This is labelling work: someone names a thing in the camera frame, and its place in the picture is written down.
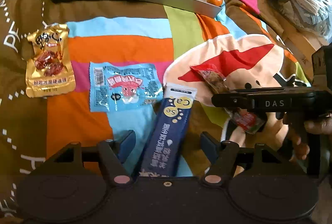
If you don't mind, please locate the red quail egg packet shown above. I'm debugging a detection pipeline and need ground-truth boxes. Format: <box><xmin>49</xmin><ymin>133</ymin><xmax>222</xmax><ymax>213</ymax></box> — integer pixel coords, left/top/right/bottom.
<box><xmin>190</xmin><ymin>63</ymin><xmax>266</xmax><ymax>135</ymax></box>

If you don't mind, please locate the blue calcium stick packet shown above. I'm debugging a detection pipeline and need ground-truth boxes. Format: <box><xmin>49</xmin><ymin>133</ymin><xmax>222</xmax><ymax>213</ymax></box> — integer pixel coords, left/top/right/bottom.
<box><xmin>139</xmin><ymin>83</ymin><xmax>197</xmax><ymax>177</ymax></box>

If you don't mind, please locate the light blue snack packet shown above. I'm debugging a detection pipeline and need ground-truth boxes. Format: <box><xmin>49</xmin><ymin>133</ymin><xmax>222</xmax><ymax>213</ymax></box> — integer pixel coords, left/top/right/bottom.
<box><xmin>89</xmin><ymin>62</ymin><xmax>163</xmax><ymax>112</ymax></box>

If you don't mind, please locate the gold meat snack packet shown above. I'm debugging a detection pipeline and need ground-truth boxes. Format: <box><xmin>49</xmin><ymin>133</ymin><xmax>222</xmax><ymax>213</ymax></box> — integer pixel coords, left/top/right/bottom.
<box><xmin>25</xmin><ymin>24</ymin><xmax>76</xmax><ymax>98</ymax></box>

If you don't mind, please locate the right hand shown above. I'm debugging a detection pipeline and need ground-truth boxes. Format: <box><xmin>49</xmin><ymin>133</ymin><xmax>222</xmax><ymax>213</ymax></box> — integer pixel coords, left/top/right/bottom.
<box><xmin>283</xmin><ymin>113</ymin><xmax>331</xmax><ymax>161</ymax></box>

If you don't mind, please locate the colourful cartoon bedspread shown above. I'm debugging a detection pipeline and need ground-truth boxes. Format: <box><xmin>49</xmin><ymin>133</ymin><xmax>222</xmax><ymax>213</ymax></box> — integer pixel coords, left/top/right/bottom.
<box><xmin>0</xmin><ymin>0</ymin><xmax>332</xmax><ymax>224</ymax></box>

